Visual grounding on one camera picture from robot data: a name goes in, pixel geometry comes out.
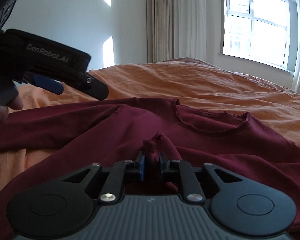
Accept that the bright window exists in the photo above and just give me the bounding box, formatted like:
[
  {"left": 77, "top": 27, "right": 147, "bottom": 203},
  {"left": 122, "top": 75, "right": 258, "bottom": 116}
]
[{"left": 223, "top": 0, "right": 299, "bottom": 72}]

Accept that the left beige curtain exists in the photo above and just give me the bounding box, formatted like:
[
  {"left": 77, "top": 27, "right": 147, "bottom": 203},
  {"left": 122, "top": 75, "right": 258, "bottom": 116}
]
[{"left": 146, "top": 0, "right": 207, "bottom": 63}]

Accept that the person's left hand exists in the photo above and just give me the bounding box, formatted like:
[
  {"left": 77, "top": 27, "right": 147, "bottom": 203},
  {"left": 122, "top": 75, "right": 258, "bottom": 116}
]
[{"left": 0, "top": 95, "right": 23, "bottom": 125}]

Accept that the orange duvet cover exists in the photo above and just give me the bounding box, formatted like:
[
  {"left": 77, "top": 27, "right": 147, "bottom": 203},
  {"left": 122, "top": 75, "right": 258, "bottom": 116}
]
[{"left": 0, "top": 58, "right": 300, "bottom": 191}]

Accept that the maroon long-sleeve shirt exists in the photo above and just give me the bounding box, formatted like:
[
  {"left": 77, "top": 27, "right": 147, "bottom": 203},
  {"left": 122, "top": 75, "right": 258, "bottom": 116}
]
[{"left": 0, "top": 98, "right": 300, "bottom": 239}]

